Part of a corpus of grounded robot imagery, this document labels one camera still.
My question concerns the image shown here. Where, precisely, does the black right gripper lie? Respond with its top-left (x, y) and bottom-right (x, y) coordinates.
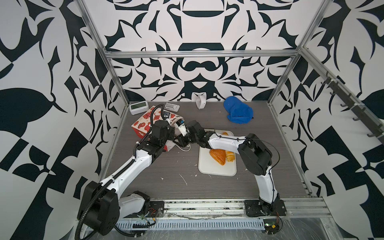
top-left (171, 131), bottom-right (200, 148)

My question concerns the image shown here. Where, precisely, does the red white paper bag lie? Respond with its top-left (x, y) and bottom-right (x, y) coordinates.
top-left (132, 104), bottom-right (189, 155)

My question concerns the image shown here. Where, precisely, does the brown triangular fake pastry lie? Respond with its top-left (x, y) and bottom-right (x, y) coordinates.
top-left (209, 149), bottom-right (227, 166)

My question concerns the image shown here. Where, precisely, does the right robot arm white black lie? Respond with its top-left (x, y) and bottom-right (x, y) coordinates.
top-left (175, 120), bottom-right (280, 209)

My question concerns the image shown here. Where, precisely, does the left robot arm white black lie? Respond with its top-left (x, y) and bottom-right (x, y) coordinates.
top-left (75, 120), bottom-right (175, 240)

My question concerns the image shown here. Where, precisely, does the white digital clock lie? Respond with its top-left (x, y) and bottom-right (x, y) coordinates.
top-left (129, 101), bottom-right (149, 116)

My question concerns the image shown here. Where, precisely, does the white plastic tray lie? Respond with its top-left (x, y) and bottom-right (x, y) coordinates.
top-left (198, 147), bottom-right (237, 177)

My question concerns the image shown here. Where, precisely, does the blue cap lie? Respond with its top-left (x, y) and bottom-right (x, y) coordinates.
top-left (224, 96), bottom-right (254, 124)

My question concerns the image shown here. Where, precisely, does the black corrugated cable hose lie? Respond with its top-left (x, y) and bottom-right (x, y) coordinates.
top-left (74, 103), bottom-right (169, 240)

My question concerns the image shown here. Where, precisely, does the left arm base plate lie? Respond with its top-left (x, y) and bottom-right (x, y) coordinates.
top-left (121, 200), bottom-right (165, 218)

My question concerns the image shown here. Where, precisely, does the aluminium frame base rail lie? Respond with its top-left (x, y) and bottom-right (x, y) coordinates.
top-left (116, 198), bottom-right (332, 233)

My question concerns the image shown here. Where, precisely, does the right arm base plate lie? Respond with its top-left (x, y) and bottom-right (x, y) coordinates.
top-left (244, 199), bottom-right (287, 218)

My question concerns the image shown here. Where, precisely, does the grey wall hook rail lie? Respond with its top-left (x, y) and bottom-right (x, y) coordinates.
top-left (322, 71), bottom-right (384, 145)

